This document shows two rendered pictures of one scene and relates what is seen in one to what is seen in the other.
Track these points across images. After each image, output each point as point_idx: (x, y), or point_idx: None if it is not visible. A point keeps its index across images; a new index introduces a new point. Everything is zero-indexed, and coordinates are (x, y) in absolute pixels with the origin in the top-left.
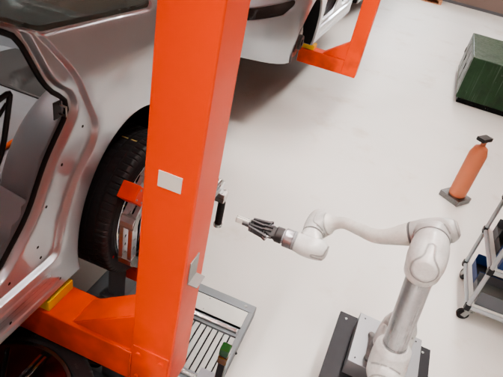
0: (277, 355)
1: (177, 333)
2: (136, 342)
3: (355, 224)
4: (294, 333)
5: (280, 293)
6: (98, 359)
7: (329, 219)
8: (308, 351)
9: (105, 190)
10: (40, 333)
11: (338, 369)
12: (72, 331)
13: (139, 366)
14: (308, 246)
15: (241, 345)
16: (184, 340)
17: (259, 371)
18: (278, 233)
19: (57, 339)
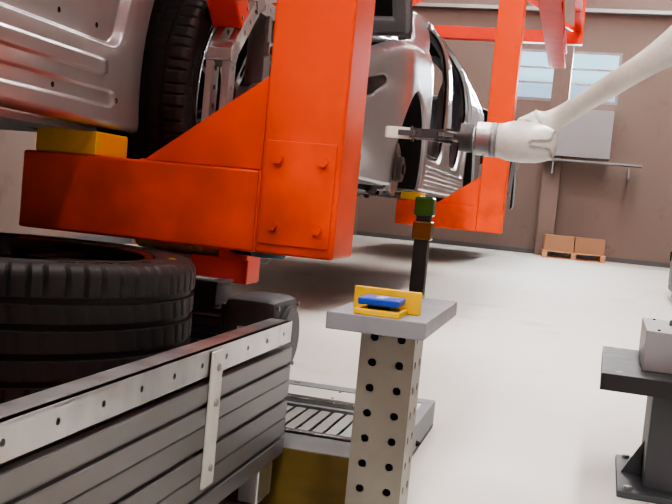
0: (501, 455)
1: (351, 74)
2: (273, 134)
3: (591, 85)
4: (522, 441)
5: (471, 414)
6: (190, 229)
7: (545, 111)
8: (559, 453)
9: (182, 5)
10: (67, 224)
11: (635, 369)
12: (140, 177)
13: (278, 196)
14: (521, 128)
15: (423, 446)
16: (354, 150)
17: (473, 464)
18: (465, 127)
19: (104, 221)
